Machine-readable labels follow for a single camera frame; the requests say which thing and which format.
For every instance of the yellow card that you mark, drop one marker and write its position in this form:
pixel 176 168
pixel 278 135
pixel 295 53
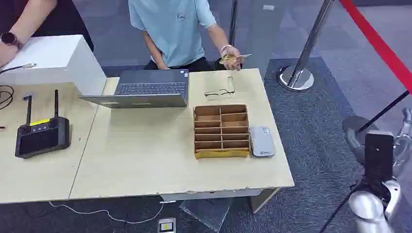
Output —
pixel 228 59

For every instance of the pale card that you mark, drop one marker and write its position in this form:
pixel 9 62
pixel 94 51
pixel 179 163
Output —
pixel 244 56

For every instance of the wooden card box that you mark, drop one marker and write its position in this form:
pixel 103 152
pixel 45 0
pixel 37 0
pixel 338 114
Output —
pixel 221 130

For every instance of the black-rimmed eyeglasses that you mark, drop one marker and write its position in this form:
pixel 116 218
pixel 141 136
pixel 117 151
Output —
pixel 220 93

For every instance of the grey flat case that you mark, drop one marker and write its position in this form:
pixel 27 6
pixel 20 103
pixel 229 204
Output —
pixel 261 141

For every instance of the grey laptop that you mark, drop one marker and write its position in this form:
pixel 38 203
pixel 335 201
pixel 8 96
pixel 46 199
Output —
pixel 151 86

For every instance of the person in pale blue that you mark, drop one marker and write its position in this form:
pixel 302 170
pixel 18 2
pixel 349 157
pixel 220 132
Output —
pixel 172 32

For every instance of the clear plastic sheet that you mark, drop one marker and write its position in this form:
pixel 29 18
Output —
pixel 207 212

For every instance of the pale desk leg panel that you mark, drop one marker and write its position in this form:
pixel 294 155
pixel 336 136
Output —
pixel 262 199

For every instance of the floor socket plate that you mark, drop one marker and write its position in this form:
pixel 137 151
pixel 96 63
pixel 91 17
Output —
pixel 166 225

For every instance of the grey floor plate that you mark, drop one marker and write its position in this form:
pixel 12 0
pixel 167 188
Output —
pixel 268 7

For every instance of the white box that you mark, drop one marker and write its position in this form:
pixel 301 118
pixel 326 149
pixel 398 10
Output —
pixel 54 61

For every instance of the black remote controller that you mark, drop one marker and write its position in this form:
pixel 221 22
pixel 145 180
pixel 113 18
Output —
pixel 42 140

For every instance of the person in dark top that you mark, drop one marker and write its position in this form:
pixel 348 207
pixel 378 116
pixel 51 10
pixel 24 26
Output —
pixel 62 19

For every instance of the black stanchion with round base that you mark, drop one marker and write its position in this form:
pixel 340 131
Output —
pixel 386 111

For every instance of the red barrier belt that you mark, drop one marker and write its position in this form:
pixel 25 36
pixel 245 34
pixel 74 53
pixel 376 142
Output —
pixel 379 45

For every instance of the dark wristwatch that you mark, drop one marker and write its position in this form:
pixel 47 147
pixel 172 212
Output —
pixel 9 38

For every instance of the chrome stanchion post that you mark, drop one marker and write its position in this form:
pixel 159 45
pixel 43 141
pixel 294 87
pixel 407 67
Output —
pixel 297 78

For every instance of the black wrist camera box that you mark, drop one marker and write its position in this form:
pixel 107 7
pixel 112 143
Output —
pixel 379 154

